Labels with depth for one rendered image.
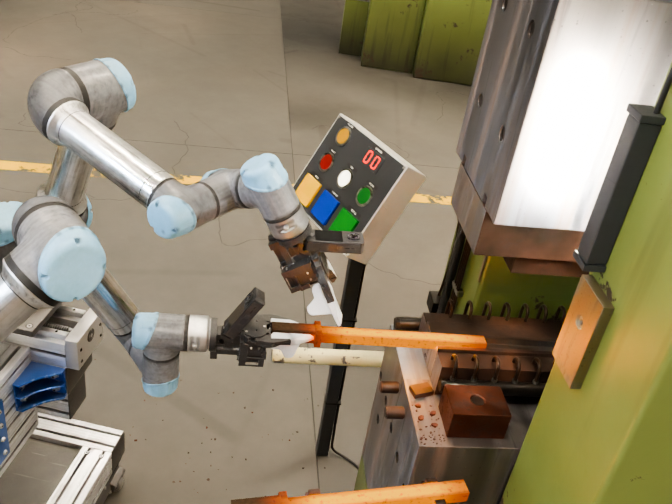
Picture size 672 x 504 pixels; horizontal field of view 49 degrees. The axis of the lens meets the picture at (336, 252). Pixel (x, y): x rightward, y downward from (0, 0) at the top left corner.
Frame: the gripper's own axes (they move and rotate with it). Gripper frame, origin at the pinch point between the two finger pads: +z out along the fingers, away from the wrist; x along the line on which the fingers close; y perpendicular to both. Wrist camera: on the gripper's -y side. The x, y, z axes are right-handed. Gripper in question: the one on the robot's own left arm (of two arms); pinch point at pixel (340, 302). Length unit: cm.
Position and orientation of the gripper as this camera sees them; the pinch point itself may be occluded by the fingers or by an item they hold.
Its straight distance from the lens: 149.8
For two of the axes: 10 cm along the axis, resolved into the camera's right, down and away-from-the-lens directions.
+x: 0.9, 5.4, -8.3
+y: -9.3, 3.5, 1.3
